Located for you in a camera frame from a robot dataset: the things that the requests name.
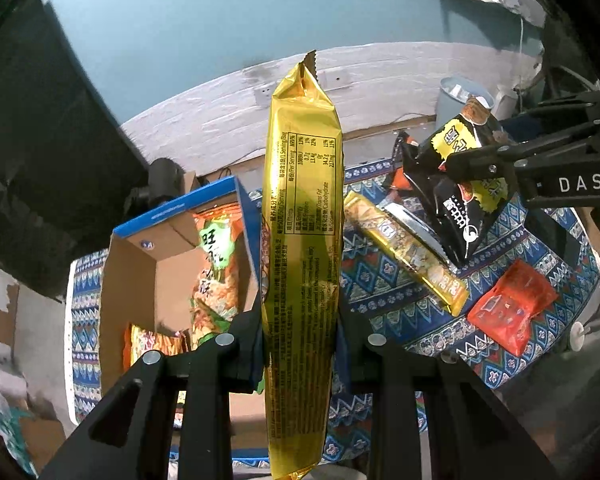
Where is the long gold snack packet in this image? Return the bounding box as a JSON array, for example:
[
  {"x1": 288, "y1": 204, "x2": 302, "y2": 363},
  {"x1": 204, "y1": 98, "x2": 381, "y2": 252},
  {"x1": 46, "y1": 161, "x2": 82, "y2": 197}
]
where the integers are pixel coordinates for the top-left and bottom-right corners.
[
  {"x1": 342, "y1": 191, "x2": 470, "y2": 317},
  {"x1": 259, "y1": 50, "x2": 343, "y2": 478}
]

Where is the peeled white board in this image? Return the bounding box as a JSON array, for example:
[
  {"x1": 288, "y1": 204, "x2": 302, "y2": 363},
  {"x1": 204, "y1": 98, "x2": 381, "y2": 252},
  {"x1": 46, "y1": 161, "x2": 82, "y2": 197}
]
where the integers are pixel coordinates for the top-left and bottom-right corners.
[{"x1": 0, "y1": 260, "x2": 76, "y2": 411}]

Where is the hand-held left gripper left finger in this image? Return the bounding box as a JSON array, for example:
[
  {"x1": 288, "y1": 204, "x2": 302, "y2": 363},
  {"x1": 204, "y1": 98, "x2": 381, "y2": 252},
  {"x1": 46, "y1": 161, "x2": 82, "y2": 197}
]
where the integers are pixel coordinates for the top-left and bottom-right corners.
[{"x1": 37, "y1": 310, "x2": 266, "y2": 480}]

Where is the blue cardboard box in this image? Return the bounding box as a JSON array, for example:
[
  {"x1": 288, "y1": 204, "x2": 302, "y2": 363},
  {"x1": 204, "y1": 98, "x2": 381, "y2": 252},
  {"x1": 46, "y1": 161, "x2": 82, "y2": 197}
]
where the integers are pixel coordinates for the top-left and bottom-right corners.
[{"x1": 99, "y1": 176, "x2": 276, "y2": 467}]

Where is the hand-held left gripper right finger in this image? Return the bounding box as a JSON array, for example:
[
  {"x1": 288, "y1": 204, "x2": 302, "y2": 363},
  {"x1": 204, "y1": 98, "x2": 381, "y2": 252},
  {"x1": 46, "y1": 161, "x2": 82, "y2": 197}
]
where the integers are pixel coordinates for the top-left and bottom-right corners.
[{"x1": 332, "y1": 305, "x2": 548, "y2": 480}]

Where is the black yellow snack packet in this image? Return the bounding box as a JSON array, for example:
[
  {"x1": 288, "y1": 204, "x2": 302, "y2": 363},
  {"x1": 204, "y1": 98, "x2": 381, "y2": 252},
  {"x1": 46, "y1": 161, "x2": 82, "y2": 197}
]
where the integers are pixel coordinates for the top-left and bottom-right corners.
[{"x1": 402, "y1": 97, "x2": 518, "y2": 267}]

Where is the green orange snack packet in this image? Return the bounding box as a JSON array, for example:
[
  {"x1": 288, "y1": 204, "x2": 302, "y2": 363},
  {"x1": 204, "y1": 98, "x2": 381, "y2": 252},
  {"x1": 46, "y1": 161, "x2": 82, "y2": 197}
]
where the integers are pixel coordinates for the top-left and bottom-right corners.
[{"x1": 187, "y1": 210, "x2": 246, "y2": 353}]

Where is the black office chair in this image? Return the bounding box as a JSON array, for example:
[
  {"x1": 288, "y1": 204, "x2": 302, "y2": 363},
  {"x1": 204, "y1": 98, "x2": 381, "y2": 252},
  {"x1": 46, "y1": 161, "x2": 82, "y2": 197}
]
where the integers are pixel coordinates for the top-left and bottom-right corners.
[{"x1": 502, "y1": 0, "x2": 600, "y2": 111}]

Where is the black panel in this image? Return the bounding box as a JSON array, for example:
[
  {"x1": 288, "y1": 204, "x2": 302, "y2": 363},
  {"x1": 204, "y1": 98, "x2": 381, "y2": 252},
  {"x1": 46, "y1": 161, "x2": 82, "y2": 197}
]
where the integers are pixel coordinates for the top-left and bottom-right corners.
[{"x1": 0, "y1": 0, "x2": 148, "y2": 301}]

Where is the red snack packet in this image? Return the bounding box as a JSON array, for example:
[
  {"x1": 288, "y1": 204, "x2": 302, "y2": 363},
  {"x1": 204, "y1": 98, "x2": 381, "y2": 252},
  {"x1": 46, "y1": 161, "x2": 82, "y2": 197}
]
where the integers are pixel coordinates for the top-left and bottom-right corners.
[{"x1": 466, "y1": 259, "x2": 559, "y2": 357}]

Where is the grey trash bin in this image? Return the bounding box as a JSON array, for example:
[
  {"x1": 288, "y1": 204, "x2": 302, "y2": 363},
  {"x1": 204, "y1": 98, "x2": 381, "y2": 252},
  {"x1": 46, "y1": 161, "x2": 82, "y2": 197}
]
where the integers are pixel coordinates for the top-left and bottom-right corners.
[{"x1": 436, "y1": 76, "x2": 496, "y2": 128}]

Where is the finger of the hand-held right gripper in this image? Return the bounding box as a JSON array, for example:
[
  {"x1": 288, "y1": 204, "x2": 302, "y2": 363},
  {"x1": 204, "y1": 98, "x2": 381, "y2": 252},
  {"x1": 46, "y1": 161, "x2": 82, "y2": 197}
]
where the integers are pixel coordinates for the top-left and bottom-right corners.
[
  {"x1": 521, "y1": 90, "x2": 600, "y2": 122},
  {"x1": 445, "y1": 120, "x2": 600, "y2": 183}
]

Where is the blue patterned tablecloth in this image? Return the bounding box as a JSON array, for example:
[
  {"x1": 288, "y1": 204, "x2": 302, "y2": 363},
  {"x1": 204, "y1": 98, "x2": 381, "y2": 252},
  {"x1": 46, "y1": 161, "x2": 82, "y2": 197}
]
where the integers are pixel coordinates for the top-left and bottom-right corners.
[{"x1": 65, "y1": 157, "x2": 600, "y2": 466}]

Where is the small orange snack packet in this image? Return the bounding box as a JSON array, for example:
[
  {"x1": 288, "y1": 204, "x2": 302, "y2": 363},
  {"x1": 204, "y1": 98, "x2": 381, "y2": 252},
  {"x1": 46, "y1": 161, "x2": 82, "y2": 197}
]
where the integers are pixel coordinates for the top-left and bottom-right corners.
[{"x1": 122, "y1": 322, "x2": 186, "y2": 373}]

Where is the white container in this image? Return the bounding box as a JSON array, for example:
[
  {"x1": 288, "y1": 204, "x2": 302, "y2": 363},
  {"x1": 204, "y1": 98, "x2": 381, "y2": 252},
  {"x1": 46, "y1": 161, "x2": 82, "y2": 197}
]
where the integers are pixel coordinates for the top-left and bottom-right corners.
[{"x1": 495, "y1": 87, "x2": 518, "y2": 121}]

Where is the orange black-topped snack packet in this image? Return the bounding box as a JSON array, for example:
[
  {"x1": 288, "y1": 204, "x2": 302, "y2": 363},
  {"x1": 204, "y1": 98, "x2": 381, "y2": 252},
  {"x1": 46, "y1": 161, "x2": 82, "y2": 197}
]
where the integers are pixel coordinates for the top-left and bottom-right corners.
[{"x1": 390, "y1": 132, "x2": 423, "y2": 192}]

